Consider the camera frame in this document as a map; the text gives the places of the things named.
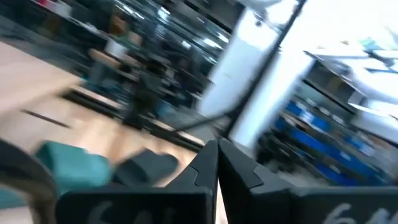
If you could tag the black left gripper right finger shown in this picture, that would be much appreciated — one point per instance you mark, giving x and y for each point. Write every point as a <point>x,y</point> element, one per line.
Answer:
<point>280,205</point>

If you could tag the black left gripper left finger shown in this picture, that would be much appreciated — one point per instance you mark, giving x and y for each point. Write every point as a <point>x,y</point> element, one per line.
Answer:
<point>174,205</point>

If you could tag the black foam slide sandal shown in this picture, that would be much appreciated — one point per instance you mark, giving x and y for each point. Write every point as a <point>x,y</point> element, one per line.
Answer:
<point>146,168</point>

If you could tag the teal foam slide sandal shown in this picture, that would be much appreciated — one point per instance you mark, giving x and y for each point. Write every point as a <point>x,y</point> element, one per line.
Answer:
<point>74,168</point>
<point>11,197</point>

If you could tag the shelving with blue bins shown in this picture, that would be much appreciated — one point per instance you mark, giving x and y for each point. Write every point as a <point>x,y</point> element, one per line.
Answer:
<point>326,152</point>

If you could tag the white pillar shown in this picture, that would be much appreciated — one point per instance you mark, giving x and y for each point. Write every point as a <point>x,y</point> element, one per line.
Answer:
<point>236,71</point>

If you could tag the black table edge rail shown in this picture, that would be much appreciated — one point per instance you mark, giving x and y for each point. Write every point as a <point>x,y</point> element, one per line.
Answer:
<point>93,104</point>

